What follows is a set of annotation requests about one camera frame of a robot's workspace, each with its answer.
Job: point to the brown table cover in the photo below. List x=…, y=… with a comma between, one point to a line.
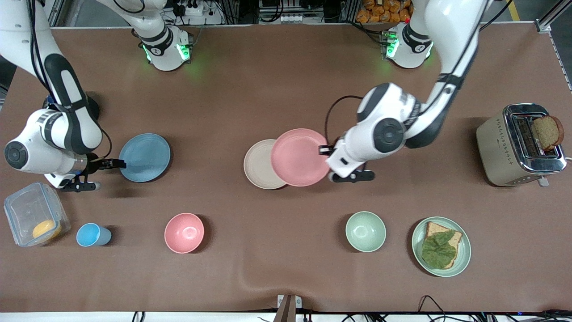
x=286, y=67

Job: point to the beige plate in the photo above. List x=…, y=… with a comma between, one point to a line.
x=257, y=163

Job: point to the pink bowl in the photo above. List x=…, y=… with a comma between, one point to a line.
x=184, y=233

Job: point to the blue plate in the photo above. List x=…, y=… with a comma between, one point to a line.
x=145, y=158

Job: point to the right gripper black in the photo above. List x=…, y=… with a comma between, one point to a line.
x=94, y=163

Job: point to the aluminium frame profile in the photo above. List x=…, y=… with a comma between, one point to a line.
x=552, y=18

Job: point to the green bowl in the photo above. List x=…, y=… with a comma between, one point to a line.
x=365, y=231

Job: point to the yellow round food piece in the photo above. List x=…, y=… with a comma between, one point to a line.
x=45, y=230

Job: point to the black round stand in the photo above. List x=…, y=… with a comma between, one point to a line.
x=93, y=107

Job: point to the blue cup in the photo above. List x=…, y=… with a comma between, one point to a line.
x=89, y=235

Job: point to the dark brown bread slice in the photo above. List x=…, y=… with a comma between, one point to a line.
x=547, y=132

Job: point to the metal table edge bracket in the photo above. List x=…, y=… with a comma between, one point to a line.
x=288, y=308

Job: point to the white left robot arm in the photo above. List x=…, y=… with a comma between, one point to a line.
x=389, y=107

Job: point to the green plate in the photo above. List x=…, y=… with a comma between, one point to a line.
x=462, y=255

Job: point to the green lettuce leaf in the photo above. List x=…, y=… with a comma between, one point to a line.
x=438, y=251

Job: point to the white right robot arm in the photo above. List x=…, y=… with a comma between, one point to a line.
x=27, y=152

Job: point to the white power strip with plugs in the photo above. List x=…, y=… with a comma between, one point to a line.
x=193, y=9

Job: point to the pink plate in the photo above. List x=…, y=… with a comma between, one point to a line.
x=298, y=157

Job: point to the orange snack packets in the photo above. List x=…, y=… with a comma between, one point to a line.
x=384, y=11

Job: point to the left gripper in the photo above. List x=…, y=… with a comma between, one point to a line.
x=325, y=150

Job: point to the clear plastic lidded container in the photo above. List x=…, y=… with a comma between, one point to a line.
x=27, y=208

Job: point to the beige chrome toaster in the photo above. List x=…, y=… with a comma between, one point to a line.
x=500, y=152

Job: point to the toast slice under lettuce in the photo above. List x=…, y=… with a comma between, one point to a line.
x=435, y=228

